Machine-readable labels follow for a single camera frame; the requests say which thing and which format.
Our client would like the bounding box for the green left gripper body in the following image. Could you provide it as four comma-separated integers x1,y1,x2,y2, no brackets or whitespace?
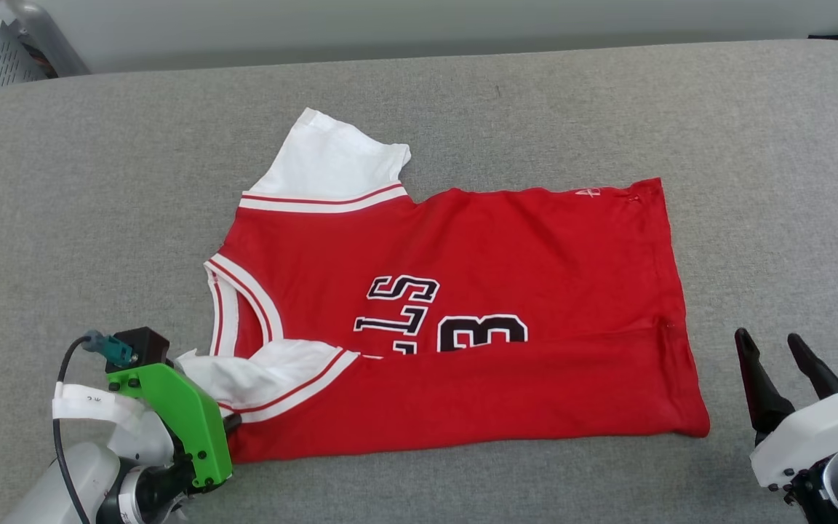
106,362,235,489

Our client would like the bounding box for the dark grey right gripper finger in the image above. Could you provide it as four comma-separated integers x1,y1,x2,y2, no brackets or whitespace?
788,333,838,400
734,327,797,438

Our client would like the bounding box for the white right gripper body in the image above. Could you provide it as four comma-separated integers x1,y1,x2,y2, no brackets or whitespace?
750,393,838,491

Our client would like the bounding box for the red and white basketball jersey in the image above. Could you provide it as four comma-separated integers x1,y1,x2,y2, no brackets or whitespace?
175,108,711,464

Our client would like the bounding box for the grey partition foot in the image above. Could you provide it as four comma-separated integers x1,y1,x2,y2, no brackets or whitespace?
4,0,91,77

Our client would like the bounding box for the white partition panel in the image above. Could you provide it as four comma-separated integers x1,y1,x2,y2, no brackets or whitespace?
33,0,838,74

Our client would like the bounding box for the white cable label tape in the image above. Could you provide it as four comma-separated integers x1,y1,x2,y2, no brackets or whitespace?
52,382,152,432

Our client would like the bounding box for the black left cable teal plug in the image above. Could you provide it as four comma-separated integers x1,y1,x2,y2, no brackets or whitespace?
52,331,136,524

